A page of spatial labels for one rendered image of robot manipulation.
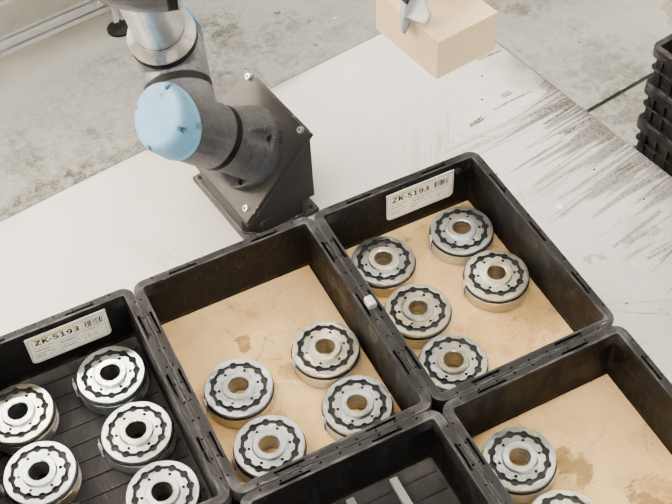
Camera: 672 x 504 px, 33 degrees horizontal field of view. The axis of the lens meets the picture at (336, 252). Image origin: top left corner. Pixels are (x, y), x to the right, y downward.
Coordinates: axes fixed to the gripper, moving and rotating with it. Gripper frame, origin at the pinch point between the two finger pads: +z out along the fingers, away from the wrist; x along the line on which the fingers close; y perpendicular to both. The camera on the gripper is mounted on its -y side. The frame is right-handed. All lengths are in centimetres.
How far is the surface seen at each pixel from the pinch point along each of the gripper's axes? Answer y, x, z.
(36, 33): -161, -19, 98
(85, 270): -20, -62, 40
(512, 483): 62, -36, 24
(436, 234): 21.4, -16.0, 23.4
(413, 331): 34, -31, 23
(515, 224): 29.8, -7.0, 19.5
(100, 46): -159, -2, 111
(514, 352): 45, -20, 26
